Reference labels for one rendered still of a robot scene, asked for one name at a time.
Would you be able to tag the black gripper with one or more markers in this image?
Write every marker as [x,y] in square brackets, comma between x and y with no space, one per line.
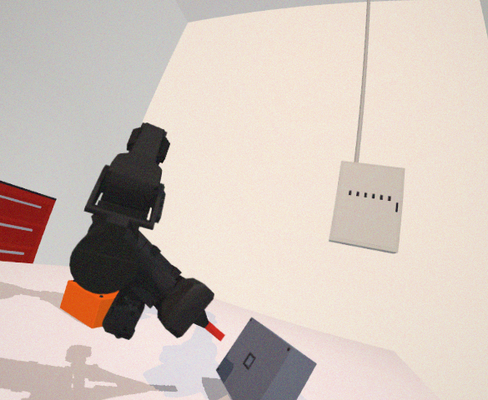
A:
[181,301]

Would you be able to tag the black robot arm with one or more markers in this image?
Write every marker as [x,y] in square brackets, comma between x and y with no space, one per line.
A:
[106,259]

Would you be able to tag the grey square panel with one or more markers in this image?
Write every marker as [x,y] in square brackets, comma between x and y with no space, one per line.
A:
[263,366]

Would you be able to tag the red peg with white band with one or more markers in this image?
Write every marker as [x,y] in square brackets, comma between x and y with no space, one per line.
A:
[214,331]

